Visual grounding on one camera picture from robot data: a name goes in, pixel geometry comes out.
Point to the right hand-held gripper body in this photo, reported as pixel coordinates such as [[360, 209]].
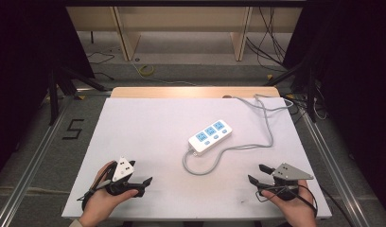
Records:
[[290, 172]]

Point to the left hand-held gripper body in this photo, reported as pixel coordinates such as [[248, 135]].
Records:
[[123, 170]]

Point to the person's right hand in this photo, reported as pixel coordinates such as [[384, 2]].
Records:
[[298, 211]]

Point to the person's left hand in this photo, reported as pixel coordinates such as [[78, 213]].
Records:
[[101, 203]]

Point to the white table cover sheet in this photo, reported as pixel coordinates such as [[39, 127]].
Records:
[[143, 132]]

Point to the white power strip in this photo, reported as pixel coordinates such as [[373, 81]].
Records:
[[210, 137]]

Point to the black metal stand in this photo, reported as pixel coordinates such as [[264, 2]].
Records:
[[311, 91], [60, 85]]

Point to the dark curtain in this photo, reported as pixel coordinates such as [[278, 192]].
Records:
[[358, 78], [21, 78]]

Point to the light wooden shelf unit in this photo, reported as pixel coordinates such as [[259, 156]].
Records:
[[188, 19]]

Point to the aluminium floor rail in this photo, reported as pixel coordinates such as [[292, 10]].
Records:
[[336, 170], [30, 164]]

